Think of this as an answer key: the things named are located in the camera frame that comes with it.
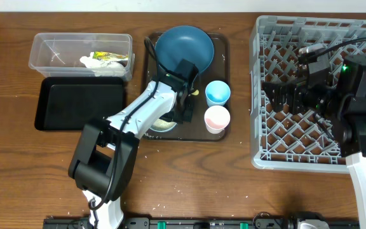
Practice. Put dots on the dark blue plate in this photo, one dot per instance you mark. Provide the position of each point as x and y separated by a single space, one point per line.
185 42

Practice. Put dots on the yellow plastic spoon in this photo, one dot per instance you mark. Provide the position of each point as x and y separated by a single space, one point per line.
195 93

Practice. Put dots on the black waste tray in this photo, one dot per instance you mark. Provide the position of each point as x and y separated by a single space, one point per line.
68 103

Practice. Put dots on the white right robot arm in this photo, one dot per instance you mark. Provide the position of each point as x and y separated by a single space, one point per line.
343 105

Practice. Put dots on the brown serving tray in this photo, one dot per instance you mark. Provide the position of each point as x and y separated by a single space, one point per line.
196 129

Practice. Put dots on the clear plastic bin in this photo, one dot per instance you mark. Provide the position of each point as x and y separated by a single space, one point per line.
58 54

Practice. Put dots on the light blue bowl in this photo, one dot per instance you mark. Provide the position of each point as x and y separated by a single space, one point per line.
162 127

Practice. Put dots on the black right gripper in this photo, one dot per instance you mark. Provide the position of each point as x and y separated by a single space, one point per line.
290 95

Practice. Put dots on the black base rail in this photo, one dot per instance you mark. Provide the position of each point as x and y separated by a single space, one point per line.
262 220

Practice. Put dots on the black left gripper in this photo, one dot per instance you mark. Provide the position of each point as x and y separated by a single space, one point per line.
185 112

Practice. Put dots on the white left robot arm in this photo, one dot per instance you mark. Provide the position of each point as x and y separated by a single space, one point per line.
103 162

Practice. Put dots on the pink cup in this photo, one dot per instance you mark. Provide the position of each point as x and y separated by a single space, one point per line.
216 119

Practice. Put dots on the grey dishwasher rack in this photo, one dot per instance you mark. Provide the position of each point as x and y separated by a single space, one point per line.
282 141

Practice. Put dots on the light blue cup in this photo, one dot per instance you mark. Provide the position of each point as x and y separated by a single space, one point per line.
217 93

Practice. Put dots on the wrapper trash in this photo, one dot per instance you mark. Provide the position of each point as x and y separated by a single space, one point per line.
105 63

